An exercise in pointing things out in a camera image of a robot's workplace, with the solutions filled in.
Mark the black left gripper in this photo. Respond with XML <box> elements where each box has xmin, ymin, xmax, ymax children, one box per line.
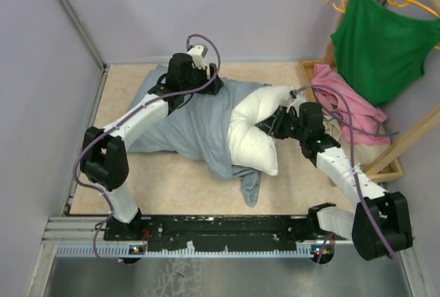
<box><xmin>181</xmin><ymin>61</ymin><xmax>222</xmax><ymax>95</ymax></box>

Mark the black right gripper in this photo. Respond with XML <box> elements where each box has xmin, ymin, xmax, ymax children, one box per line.
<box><xmin>256</xmin><ymin>105</ymin><xmax>307</xmax><ymax>142</ymax></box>

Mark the white pillow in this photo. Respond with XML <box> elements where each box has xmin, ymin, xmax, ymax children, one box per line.
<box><xmin>228</xmin><ymin>85</ymin><xmax>294</xmax><ymax>176</ymax></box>

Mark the grey-blue pillowcase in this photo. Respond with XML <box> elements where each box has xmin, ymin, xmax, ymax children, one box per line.
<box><xmin>127</xmin><ymin>78</ymin><xmax>264</xmax><ymax>207</ymax></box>

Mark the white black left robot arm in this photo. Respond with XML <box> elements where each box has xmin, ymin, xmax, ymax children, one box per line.
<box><xmin>74</xmin><ymin>50</ymin><xmax>223</xmax><ymax>240</ymax></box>

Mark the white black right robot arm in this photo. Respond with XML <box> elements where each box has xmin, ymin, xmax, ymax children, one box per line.
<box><xmin>256</xmin><ymin>102</ymin><xmax>413</xmax><ymax>261</ymax></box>

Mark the pink shirt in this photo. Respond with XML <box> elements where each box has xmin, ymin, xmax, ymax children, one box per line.
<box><xmin>311</xmin><ymin>63</ymin><xmax>391</xmax><ymax>145</ymax></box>

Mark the cream cloth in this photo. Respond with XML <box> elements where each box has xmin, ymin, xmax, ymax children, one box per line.
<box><xmin>324</xmin><ymin>120</ymin><xmax>390</xmax><ymax>166</ymax></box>

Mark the green tank top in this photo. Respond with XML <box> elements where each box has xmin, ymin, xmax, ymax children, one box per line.
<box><xmin>331</xmin><ymin>0</ymin><xmax>439</xmax><ymax>107</ymax></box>

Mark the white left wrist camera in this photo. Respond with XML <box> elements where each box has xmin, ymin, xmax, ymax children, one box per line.
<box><xmin>186</xmin><ymin>45</ymin><xmax>208</xmax><ymax>69</ymax></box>

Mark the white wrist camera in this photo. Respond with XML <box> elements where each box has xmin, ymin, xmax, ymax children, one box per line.
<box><xmin>186</xmin><ymin>45</ymin><xmax>208</xmax><ymax>69</ymax></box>
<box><xmin>289</xmin><ymin>89</ymin><xmax>307</xmax><ymax>104</ymax></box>

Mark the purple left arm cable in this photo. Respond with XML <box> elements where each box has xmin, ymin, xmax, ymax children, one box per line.
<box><xmin>71</xmin><ymin>34</ymin><xmax>221</xmax><ymax>267</ymax></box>

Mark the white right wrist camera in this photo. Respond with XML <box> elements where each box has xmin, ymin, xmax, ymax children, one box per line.
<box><xmin>289</xmin><ymin>89</ymin><xmax>307</xmax><ymax>104</ymax></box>

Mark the wooden clothes rack frame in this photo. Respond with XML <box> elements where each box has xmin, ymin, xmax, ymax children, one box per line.
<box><xmin>299</xmin><ymin>0</ymin><xmax>439</xmax><ymax>183</ymax></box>

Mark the white slotted cable duct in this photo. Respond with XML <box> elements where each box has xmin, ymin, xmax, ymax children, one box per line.
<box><xmin>54</xmin><ymin>241</ymin><xmax>323</xmax><ymax>260</ymax></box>

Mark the aluminium rail frame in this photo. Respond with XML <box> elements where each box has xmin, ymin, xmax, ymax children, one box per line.
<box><xmin>27</xmin><ymin>66</ymin><xmax>427</xmax><ymax>297</ymax></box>

